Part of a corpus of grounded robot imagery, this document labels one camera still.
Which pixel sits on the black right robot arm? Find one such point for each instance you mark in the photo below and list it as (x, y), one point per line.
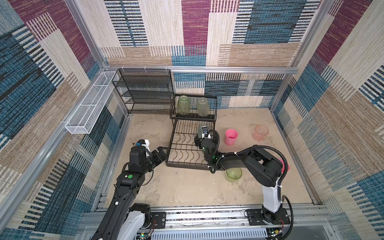
(266, 164)

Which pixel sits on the pale frosted green cup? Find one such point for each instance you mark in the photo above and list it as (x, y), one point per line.
(203, 107)

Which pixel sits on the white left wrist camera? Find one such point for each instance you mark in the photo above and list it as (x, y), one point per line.
(146, 144)

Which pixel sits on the clear pink cup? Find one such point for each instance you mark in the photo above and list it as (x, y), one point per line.
(260, 132)

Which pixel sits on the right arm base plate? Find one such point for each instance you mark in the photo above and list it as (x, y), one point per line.
(261, 217)

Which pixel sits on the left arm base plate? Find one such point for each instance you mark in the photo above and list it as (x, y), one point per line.
(157, 221)

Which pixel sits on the black two-tier dish rack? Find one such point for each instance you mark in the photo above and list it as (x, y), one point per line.
(182, 150)

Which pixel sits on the aluminium front rail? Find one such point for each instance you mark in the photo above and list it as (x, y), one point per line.
(309, 222)

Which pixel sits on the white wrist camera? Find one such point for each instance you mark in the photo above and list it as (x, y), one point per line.
(208, 135)
(146, 144)

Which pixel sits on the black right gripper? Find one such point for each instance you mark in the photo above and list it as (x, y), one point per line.
(198, 141)

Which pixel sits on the white wire mesh basket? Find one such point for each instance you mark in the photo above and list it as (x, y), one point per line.
(87, 113)

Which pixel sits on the opaque pink cup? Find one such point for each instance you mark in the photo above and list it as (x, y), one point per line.
(231, 136)

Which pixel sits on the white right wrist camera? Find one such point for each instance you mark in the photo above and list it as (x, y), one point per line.
(208, 135)

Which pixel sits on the black mesh shelf rack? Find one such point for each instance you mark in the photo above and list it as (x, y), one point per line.
(145, 91)

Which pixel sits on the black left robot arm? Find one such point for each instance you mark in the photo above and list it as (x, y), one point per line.
(122, 221)

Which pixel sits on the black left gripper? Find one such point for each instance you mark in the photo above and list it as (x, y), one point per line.
(155, 156)

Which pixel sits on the teal frosted cup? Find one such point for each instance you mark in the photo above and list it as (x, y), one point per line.
(203, 129)

